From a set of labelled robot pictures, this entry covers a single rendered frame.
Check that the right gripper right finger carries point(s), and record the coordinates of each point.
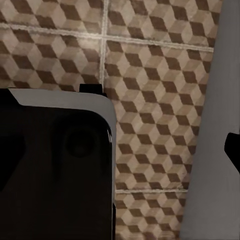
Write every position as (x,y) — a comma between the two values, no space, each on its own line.
(232,149)

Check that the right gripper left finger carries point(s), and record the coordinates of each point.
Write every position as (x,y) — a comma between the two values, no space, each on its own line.
(12,149)

